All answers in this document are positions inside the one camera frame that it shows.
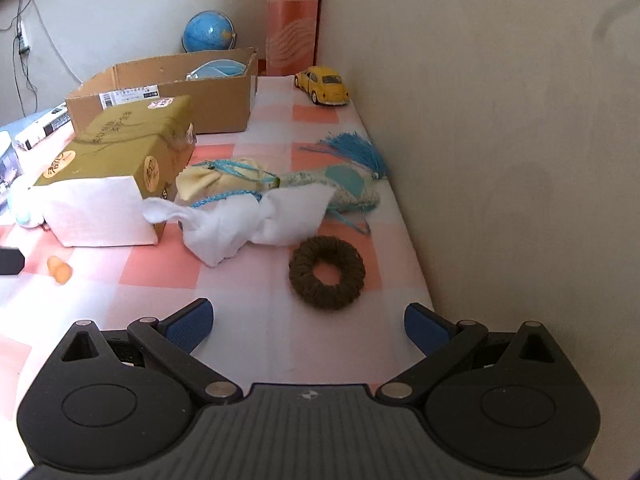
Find white round soft toy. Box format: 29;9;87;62
7;175;48;229

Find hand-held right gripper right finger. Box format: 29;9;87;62
376;302;557;403

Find pink patterned curtain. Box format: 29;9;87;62
265;0;323;77

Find light blue cloth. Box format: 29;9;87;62
186;59;249;82

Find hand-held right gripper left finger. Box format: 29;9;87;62
50;298;243;403

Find brown hair scrunchie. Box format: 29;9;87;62
288;235;366;310

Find blue desk globe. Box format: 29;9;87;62
181;10;237;54

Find brown cardboard box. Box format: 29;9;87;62
65;47;259;138

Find yellow toy car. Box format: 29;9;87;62
293;65;351;107

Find black and white pen box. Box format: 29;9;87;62
11;102;71;152

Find white cable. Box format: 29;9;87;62
34;0;83;84

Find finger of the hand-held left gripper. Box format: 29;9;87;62
0;247;26;276

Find white knotted cloth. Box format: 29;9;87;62
141;183;335;267

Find black cable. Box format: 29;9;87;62
0;0;40;113

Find pale yellow drawstring pouch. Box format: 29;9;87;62
175;157;281;211

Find small orange toy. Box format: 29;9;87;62
46;256;73;286

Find olive green gift box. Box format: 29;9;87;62
31;95;197;248

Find blue brocade tassel pouch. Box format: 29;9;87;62
277;132;391;236

